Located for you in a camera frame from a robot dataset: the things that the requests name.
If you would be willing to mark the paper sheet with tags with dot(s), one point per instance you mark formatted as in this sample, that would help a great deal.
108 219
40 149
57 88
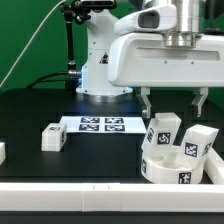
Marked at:
91 124

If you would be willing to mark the white block at left edge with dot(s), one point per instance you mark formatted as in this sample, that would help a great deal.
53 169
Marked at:
2 152

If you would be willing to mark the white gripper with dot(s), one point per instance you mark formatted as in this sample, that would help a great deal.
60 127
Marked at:
161 46

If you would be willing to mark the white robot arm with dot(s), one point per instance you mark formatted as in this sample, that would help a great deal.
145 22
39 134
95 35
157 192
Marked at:
158 46

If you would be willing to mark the white front fence rail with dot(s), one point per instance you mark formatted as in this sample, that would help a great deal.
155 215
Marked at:
91 197

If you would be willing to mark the white round stool seat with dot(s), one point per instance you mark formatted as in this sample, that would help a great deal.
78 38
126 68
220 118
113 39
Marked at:
160 170

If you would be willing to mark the black camera stand pole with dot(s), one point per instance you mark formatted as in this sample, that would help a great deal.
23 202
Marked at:
69 43

